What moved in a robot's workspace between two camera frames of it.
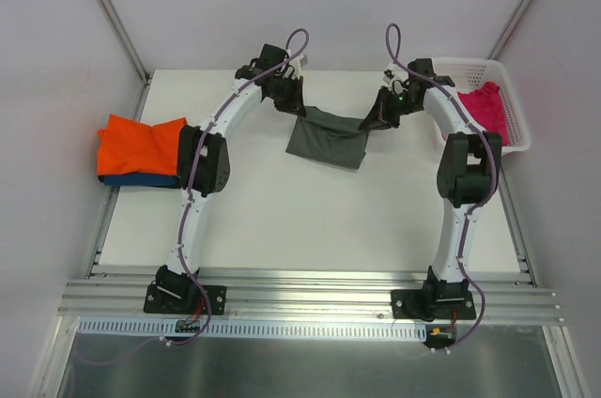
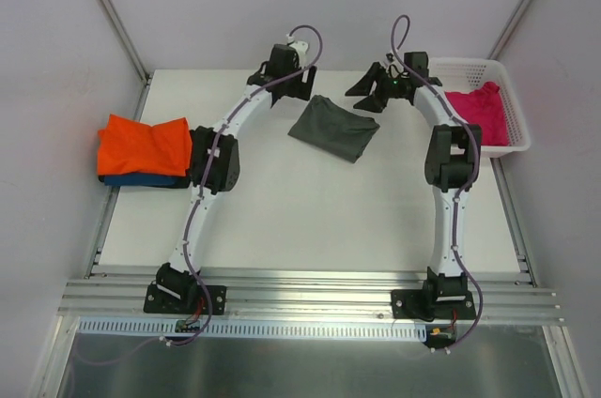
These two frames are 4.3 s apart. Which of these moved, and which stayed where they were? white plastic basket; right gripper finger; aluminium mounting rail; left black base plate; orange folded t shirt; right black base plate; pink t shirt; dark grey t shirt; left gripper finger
Moved: left gripper finger; dark grey t shirt; right gripper finger
Stayed: orange folded t shirt; right black base plate; left black base plate; aluminium mounting rail; pink t shirt; white plastic basket
